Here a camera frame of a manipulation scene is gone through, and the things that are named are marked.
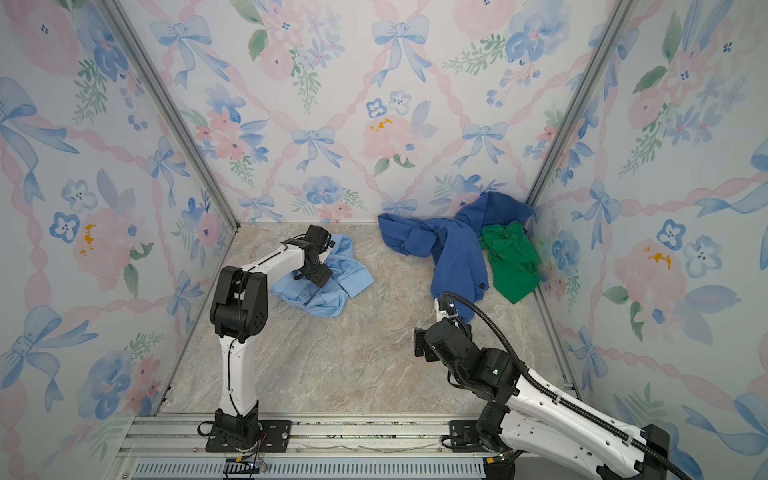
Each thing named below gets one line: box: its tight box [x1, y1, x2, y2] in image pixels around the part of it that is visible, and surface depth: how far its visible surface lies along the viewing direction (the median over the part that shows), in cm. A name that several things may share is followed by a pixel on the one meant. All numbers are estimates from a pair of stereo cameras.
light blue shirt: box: [270, 234, 375, 317], surface depth 101 cm
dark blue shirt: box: [378, 192, 534, 323], surface depth 108 cm
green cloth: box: [479, 221, 541, 304], surface depth 109 cm
